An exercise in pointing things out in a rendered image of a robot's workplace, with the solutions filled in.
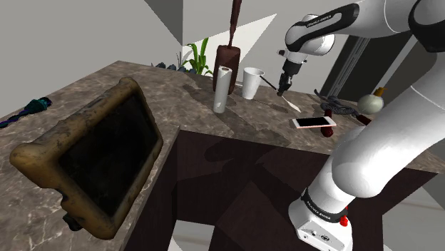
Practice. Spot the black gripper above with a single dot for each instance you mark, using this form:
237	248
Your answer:
286	80

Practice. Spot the tablet in tan case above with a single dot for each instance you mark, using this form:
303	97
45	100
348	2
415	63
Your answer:
104	153

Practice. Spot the white paper towel roll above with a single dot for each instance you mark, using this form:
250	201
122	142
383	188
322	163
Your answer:
222	90

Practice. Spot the teal and purple brush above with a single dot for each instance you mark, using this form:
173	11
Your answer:
34	106

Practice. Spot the pale green round bottle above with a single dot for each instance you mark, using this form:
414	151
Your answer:
370	103

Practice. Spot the dark blue lumpy object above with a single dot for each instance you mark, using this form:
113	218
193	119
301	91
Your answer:
170	66

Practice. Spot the white smartphone with black screen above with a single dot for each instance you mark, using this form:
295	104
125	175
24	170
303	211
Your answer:
314	122

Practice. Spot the white cup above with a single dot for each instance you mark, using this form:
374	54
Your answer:
251	85

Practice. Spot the green leafy plant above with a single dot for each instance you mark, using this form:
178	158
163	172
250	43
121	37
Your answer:
199	59

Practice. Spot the dark doorway with grey frame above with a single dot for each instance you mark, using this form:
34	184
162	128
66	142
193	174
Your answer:
379	66

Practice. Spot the dark brown robot stand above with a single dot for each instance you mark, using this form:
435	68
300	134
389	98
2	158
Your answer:
243	194

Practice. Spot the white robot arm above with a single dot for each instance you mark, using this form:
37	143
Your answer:
375	153

